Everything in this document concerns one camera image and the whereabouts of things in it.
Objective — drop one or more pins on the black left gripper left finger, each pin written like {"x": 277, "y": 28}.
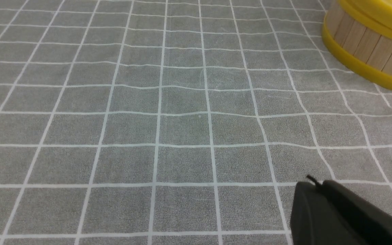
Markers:
{"x": 322, "y": 212}

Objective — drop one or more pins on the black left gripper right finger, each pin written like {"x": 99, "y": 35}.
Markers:
{"x": 370, "y": 222}

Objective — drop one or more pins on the yellow rimmed bamboo steamer basket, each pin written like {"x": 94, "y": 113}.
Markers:
{"x": 359, "y": 34}

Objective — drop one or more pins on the grey checked tablecloth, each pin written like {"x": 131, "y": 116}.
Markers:
{"x": 135, "y": 122}

